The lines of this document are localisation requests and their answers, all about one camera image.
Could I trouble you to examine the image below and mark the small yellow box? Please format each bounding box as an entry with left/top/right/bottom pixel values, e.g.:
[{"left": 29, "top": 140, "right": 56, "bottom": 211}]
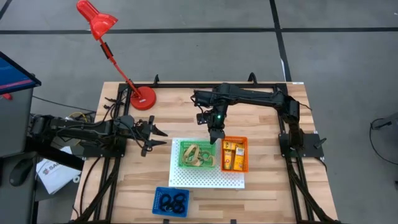
[{"left": 223, "top": 141, "right": 245, "bottom": 151}]

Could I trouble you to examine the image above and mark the black aluminium table frame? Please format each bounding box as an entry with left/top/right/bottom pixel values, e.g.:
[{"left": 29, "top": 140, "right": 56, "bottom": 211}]
[{"left": 71, "top": 81, "right": 340, "bottom": 224}]

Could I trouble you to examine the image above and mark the black floor cable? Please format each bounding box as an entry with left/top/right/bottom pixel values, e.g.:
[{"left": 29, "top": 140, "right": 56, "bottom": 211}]
[{"left": 369, "top": 117, "right": 398, "bottom": 166}]

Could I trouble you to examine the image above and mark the green plastic basket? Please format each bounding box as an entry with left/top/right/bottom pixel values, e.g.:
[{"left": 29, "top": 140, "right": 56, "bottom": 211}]
[{"left": 178, "top": 139, "right": 218, "bottom": 170}]

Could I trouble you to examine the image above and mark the blue plastic basket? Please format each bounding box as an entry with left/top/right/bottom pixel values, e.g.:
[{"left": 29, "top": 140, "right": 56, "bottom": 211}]
[{"left": 151, "top": 186, "right": 190, "bottom": 218}]

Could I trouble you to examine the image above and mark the red desk lamp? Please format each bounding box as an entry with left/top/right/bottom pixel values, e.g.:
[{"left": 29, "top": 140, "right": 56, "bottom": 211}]
[{"left": 76, "top": 0, "right": 157, "bottom": 111}]

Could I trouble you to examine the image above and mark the grey side table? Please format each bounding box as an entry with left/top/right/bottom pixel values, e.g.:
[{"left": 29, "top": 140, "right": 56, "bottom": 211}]
[{"left": 0, "top": 151, "right": 40, "bottom": 224}]

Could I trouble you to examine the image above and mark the blue screen monitor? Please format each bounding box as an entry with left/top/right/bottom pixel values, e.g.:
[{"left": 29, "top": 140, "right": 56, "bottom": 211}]
[{"left": 0, "top": 51, "right": 42, "bottom": 96}]

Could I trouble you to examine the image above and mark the orange plastic basket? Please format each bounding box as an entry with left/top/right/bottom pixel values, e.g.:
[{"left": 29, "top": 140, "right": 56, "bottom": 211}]
[{"left": 220, "top": 136, "right": 249, "bottom": 174}]

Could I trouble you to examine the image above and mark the black monitor stand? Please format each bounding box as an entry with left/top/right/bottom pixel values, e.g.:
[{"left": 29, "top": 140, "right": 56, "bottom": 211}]
[{"left": 25, "top": 136, "right": 85, "bottom": 171}]

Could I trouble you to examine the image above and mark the black computer mouse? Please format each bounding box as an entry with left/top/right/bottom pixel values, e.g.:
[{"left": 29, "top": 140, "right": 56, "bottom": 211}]
[{"left": 8, "top": 157, "right": 34, "bottom": 187}]

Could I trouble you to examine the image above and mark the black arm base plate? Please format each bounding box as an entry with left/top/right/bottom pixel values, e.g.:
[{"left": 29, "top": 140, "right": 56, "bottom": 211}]
[
  {"left": 278, "top": 132, "right": 328, "bottom": 159},
  {"left": 82, "top": 136, "right": 128, "bottom": 159}
]

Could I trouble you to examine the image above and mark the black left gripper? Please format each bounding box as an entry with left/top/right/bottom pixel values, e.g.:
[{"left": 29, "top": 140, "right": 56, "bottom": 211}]
[{"left": 123, "top": 115, "right": 169, "bottom": 157}]

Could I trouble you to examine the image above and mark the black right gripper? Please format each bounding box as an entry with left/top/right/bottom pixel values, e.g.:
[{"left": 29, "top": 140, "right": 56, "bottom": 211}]
[{"left": 207, "top": 105, "right": 227, "bottom": 145}]

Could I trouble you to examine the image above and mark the white perforated metal shelf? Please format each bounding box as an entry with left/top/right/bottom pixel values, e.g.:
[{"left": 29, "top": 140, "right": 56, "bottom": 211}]
[{"left": 168, "top": 137, "right": 246, "bottom": 190}]

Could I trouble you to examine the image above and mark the white printed booklet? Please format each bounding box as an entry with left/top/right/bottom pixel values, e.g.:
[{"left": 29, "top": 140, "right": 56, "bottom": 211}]
[{"left": 35, "top": 146, "right": 82, "bottom": 195}]

